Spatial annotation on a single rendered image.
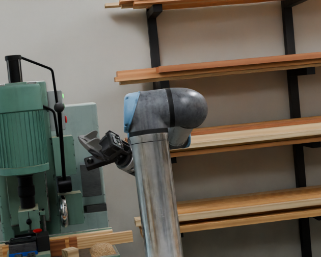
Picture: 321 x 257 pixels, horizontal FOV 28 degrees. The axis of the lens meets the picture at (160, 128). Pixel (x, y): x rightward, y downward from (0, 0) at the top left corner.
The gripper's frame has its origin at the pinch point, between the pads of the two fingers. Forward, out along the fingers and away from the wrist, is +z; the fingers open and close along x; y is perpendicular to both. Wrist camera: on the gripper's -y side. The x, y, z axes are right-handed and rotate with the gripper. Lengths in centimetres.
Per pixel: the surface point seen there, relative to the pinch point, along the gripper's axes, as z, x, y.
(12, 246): 10.1, 28.9, -27.8
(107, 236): -28.2, 18.2, -19.7
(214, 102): -202, -162, -26
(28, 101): 16.1, -13.9, -4.7
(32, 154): 7.7, -1.4, -14.9
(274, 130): -205, -111, 3
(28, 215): -1.2, 11.2, -30.4
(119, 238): -31.9, 19.4, -17.4
